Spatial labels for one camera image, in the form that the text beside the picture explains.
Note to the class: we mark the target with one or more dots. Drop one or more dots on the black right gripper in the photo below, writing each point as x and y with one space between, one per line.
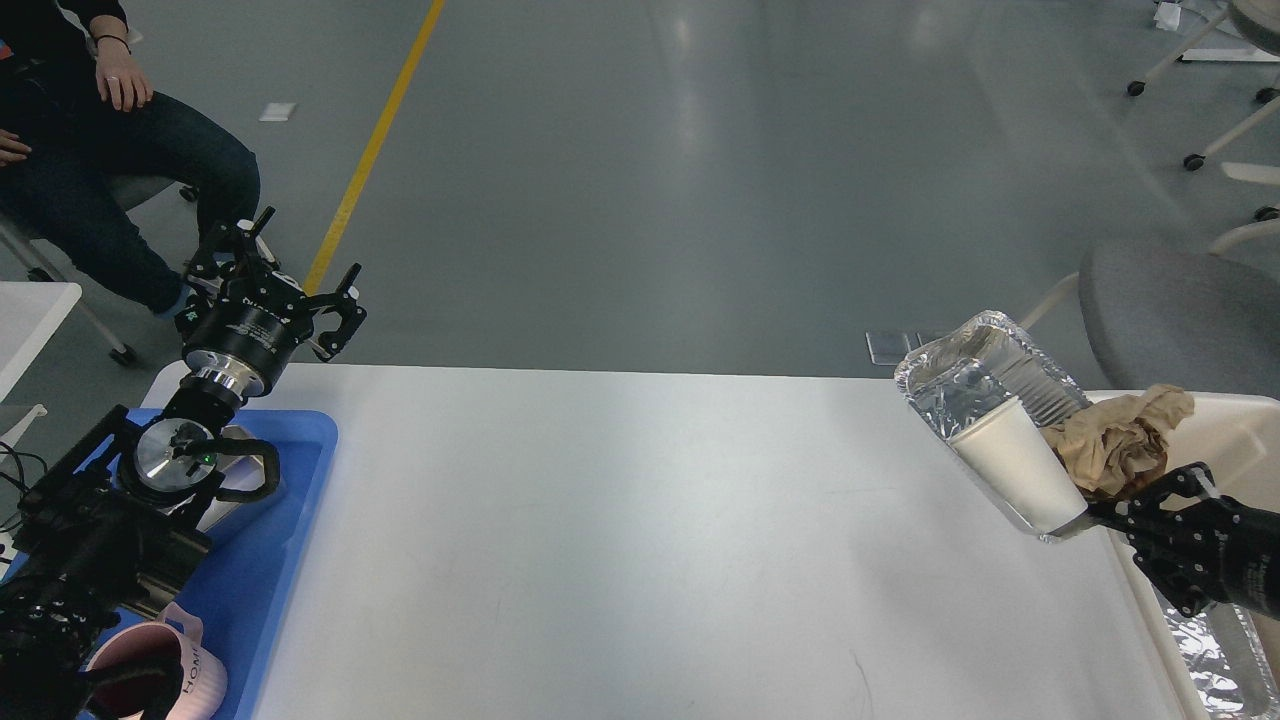
1197 549

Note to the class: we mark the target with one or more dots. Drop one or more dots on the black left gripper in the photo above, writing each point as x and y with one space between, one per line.
243 340

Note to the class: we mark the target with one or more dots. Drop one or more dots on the brown paper ball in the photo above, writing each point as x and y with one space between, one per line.
1113 449

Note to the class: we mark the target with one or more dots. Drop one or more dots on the white paper cup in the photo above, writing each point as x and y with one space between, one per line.
1007 451

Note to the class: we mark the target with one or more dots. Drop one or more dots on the aluminium foil tray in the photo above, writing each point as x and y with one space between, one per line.
955 381

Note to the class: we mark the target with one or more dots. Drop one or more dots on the pink ribbed mug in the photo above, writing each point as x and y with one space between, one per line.
190 670

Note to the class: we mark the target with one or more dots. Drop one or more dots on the stainless steel square dish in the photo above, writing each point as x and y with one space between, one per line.
224 519

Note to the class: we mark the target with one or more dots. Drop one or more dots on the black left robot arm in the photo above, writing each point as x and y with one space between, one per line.
114 524

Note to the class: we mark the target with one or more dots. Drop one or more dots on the white paper on floor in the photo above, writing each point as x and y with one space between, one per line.
277 112

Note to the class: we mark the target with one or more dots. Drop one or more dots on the white plastic bin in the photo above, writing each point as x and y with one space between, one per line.
1132 648

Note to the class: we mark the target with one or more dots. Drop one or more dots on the grey office chair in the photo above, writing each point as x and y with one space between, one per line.
1191 319

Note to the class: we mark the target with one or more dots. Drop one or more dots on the seated person in black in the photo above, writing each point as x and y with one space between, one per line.
77 110

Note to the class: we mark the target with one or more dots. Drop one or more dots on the white side table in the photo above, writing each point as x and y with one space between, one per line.
30 313

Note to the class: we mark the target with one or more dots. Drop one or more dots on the right floor outlet plate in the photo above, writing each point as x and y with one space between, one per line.
926 337

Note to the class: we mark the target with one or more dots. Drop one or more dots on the floor outlet plate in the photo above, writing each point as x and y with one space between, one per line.
889 348
926 337

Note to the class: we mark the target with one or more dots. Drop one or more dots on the left floor outlet plate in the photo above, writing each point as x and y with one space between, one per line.
889 348

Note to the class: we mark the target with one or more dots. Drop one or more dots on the blue plastic tray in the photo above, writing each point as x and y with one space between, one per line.
240 590

